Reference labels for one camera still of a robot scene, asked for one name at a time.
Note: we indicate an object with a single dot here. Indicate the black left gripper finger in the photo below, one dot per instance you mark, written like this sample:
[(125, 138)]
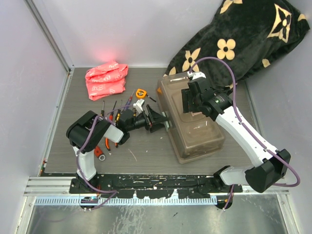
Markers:
[(157, 126), (152, 114)]

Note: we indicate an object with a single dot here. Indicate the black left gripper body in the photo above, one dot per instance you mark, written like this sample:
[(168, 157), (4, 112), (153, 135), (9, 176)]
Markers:
[(141, 121)]

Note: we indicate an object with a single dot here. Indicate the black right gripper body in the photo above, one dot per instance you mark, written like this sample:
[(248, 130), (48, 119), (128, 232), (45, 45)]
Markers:
[(196, 103)]

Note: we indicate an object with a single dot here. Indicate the grey green toolbox latch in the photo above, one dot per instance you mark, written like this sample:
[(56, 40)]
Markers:
[(167, 123)]

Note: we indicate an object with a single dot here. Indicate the translucent brown plastic toolbox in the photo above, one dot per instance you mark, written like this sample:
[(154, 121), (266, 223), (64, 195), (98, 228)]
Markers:
[(192, 138)]

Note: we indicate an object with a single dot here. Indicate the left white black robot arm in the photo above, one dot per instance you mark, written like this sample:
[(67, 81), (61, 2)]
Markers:
[(85, 134)]

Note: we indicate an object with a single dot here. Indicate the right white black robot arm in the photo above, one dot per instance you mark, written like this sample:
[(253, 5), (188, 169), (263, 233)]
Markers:
[(268, 163)]

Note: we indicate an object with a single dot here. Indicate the yellow black screwdriver right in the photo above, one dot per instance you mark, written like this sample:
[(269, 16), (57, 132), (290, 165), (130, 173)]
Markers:
[(118, 113)]

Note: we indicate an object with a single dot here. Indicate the yellow black screwdriver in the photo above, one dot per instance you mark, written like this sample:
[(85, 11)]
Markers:
[(118, 113), (103, 109)]

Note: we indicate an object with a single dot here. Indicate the yellow tape measure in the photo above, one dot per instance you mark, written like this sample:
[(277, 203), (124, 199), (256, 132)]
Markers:
[(141, 94)]

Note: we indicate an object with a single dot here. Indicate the red black screwdriver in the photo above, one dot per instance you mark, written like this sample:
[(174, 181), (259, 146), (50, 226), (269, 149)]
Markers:
[(112, 112)]

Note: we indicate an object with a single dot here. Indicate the yellow black screwdriver left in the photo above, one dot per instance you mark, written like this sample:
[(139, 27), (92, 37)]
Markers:
[(103, 109)]

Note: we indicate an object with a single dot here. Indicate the pink printed cloth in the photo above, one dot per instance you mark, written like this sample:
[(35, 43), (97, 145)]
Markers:
[(106, 79)]

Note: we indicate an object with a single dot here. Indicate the black floral plush blanket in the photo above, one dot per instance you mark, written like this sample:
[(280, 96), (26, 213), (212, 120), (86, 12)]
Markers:
[(244, 37)]

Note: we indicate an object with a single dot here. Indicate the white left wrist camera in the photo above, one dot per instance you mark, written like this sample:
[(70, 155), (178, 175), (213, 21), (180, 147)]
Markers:
[(139, 105)]

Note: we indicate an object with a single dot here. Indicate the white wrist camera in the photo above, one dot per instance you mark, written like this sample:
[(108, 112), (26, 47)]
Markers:
[(139, 105), (195, 75)]

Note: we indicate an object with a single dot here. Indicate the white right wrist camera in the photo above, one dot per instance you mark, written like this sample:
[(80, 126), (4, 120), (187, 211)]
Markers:
[(195, 75)]

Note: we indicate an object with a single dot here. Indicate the pink toolbox carry handle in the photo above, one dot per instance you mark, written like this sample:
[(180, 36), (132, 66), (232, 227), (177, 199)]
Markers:
[(197, 114)]

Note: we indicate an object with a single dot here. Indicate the blue handled screwdriver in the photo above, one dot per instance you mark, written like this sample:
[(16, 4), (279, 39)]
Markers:
[(128, 103)]

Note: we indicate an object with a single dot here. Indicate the orange handled small pliers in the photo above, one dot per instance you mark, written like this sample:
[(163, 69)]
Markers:
[(107, 144)]

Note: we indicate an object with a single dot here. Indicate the orange handled adjustable wrench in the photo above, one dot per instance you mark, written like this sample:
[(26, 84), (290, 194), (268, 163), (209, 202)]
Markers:
[(99, 153)]

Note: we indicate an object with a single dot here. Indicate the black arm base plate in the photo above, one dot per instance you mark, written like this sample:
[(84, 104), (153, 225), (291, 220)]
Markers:
[(159, 186)]

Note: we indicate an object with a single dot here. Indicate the vertical aluminium corner post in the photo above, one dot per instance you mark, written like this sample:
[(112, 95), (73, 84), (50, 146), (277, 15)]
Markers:
[(47, 33)]

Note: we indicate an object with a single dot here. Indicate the aluminium frame rail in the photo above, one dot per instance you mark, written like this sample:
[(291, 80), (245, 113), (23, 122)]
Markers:
[(63, 185)]

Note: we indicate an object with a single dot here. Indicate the white slotted cable duct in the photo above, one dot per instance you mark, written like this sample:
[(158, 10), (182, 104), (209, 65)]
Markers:
[(92, 201)]

